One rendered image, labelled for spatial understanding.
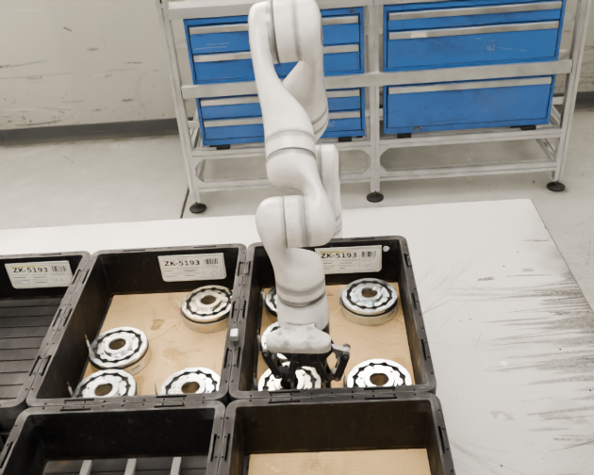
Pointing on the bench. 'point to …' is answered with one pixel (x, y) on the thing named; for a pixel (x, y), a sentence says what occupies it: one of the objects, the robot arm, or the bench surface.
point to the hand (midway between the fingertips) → (309, 387)
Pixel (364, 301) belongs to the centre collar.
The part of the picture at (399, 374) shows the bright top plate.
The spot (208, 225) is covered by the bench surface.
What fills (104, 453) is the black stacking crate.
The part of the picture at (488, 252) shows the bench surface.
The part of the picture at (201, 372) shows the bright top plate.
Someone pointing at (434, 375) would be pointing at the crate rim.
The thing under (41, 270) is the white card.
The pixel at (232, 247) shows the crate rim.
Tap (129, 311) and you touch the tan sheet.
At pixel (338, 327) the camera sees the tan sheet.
